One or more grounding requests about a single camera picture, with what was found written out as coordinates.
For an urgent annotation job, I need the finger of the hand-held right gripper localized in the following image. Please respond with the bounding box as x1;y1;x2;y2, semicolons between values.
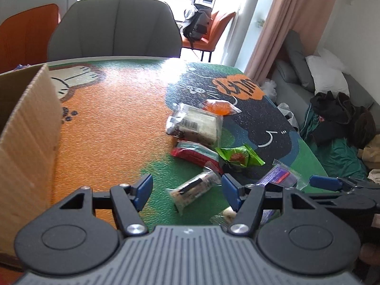
307;192;377;211
309;176;369;195

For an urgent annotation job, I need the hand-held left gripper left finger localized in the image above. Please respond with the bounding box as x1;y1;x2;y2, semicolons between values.
58;174;153;236

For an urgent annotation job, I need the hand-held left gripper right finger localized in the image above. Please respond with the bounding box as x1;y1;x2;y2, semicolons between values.
222;174;317;236

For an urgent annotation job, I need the green snack packet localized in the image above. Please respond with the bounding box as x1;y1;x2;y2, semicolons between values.
215;144;266;173

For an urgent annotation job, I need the clear packet with dark roll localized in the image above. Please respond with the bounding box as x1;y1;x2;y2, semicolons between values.
168;168;222;214

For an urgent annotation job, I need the red snack packet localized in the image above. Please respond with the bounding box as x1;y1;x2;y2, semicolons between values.
171;139;223;174

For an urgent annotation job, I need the clear packet of cream bars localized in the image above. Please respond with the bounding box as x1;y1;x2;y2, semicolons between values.
166;102;224;149

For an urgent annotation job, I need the orange jelly packet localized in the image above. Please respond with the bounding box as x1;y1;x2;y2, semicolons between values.
203;99;241;116

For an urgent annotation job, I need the cardboard box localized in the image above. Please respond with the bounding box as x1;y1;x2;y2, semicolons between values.
0;63;63;271

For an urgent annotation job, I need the person's right hand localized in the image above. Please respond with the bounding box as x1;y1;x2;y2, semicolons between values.
359;242;380;265

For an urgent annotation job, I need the green fabric bag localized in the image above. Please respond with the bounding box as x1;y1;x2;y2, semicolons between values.
300;104;369;181

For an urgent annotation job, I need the beige cloth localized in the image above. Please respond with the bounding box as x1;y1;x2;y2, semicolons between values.
358;135;380;181

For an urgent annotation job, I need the colourful printed table mat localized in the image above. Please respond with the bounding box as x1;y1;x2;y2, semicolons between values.
0;56;330;235

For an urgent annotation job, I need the dark clothes pile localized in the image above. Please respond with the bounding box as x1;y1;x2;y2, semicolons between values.
310;90;376;149

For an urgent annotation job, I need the white bag with black print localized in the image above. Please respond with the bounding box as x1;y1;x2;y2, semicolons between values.
277;102;300;133

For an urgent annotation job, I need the crumpled white plastic bag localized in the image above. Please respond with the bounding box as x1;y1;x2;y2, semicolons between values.
261;79;278;100

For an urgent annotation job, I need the white pillow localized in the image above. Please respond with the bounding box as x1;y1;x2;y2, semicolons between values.
305;47;351;98

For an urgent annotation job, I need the grey sofa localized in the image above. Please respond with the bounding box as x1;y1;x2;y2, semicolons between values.
271;30;380;131

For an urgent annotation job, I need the grey cushion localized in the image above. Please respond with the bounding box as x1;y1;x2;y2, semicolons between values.
277;30;315;92

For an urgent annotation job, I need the orange dining chair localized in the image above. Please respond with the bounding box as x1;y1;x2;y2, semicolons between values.
0;4;61;75
181;10;236;63

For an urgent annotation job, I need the grey dining chair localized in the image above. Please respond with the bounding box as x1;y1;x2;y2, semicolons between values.
47;0;182;63

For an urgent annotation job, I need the pink curtain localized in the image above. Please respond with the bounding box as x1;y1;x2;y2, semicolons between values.
243;0;342;86

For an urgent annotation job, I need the black backpack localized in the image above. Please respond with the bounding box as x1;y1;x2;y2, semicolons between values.
180;4;212;49

